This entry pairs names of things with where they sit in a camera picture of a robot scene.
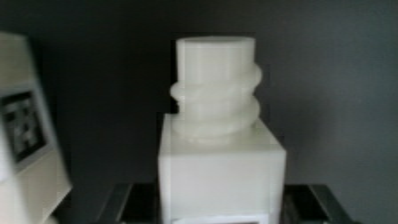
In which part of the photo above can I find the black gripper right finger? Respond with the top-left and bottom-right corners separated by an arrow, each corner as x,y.
283,184 -> 356,224

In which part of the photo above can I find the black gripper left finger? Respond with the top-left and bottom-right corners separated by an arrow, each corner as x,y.
96,183 -> 160,224

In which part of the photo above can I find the white chair leg with tag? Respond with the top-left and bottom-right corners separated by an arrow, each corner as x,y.
158,36 -> 286,224

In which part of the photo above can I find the white L-shaped fence rail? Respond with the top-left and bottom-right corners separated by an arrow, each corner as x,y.
0,32 -> 71,224

